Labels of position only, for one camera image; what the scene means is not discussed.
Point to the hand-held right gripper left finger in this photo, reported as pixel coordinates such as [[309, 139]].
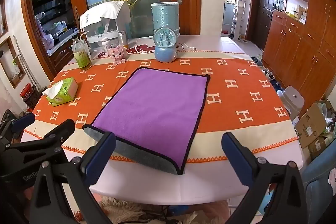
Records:
[[99, 158]]

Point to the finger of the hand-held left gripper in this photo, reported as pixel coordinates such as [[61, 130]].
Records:
[[56, 132], [24, 119]]

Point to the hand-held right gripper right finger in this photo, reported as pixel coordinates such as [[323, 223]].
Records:
[[236, 158]]

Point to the purple towel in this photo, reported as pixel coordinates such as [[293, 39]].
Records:
[[152, 108]]

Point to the red bucket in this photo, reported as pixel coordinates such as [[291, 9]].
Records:
[[26, 92]]

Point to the green tissue pack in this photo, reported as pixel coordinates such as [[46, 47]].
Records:
[[64, 92]]

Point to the orange printed blanket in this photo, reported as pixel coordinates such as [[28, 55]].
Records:
[[236, 113]]

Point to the fluffy rug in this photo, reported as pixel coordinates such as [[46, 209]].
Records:
[[136, 211]]

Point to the green label bottle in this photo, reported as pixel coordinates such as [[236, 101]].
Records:
[[82, 58]]

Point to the white plastic stool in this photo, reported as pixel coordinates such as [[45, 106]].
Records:
[[292, 100]]

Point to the cardboard box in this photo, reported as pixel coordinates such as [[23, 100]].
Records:
[[319, 146], [311, 121]]

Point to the pair of shoes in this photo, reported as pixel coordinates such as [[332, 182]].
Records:
[[271, 79]]

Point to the pink toy figure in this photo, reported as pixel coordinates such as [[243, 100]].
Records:
[[116, 54]]

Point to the white pill bottle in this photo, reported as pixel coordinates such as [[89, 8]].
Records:
[[105, 43]]

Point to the white countertop appliance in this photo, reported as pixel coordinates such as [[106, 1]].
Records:
[[94, 36]]

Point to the glass jar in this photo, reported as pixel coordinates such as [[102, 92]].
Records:
[[122, 40]]

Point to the wooden cabinet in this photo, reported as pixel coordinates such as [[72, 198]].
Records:
[[296, 50]]

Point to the blue snow globe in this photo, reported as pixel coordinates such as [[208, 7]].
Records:
[[166, 52]]

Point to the white cloth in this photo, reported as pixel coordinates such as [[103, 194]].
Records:
[[105, 12]]

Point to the white shelf rack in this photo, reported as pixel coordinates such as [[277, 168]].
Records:
[[238, 22]]

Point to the dark entrance door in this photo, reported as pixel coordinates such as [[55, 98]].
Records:
[[262, 16]]

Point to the blue cylindrical container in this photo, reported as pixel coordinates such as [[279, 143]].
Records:
[[165, 16]]

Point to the wooden picture frame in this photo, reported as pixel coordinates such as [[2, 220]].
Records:
[[11, 64]]

